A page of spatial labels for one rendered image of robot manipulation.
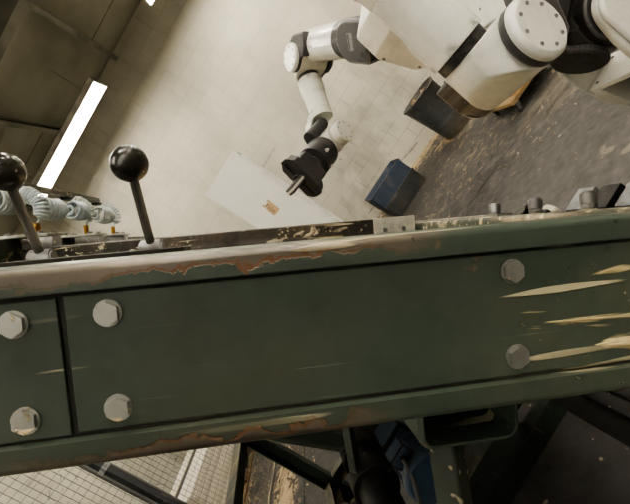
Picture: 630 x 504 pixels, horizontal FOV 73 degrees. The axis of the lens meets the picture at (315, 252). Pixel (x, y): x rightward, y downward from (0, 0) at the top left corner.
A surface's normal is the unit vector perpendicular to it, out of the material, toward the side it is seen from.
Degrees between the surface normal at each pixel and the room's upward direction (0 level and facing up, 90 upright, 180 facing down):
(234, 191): 90
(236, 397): 90
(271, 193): 90
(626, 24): 90
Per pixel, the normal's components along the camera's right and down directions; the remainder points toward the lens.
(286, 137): 0.03, 0.18
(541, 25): 0.29, -0.25
